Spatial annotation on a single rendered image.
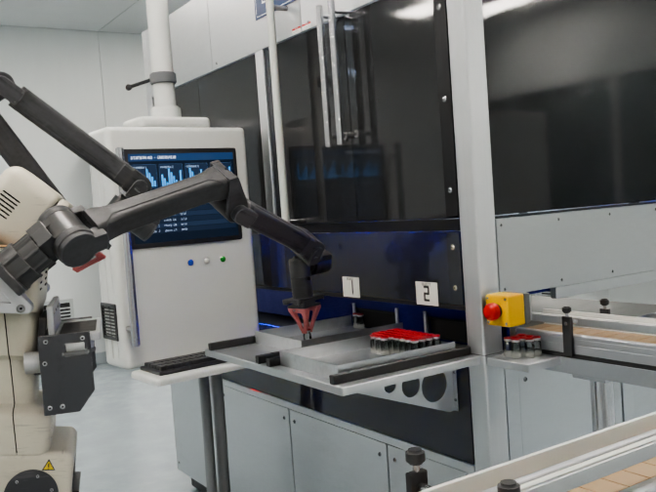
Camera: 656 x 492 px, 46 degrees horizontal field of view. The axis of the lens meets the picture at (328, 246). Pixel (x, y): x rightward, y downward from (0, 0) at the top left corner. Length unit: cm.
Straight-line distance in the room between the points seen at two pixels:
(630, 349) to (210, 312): 138
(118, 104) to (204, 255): 487
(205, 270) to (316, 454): 70
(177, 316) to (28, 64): 490
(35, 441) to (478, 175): 113
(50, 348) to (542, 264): 117
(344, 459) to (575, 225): 100
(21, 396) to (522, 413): 116
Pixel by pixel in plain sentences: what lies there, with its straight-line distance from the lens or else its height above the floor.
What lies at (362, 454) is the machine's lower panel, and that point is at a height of 52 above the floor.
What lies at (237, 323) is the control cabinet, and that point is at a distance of 265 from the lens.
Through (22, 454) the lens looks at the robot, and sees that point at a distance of 172.
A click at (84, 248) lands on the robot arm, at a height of 122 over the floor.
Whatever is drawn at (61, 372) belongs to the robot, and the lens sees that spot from 166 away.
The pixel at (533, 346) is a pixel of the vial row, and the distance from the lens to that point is 186.
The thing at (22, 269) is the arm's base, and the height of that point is 119.
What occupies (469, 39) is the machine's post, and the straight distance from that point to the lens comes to 189.
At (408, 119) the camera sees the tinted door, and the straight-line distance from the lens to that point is 204.
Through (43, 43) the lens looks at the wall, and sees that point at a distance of 728.
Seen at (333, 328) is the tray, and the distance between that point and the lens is 240.
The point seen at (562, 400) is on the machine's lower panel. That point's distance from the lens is 212.
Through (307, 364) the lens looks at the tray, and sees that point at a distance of 182.
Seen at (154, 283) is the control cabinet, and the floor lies 106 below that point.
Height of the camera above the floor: 126
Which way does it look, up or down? 3 degrees down
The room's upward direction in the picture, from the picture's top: 4 degrees counter-clockwise
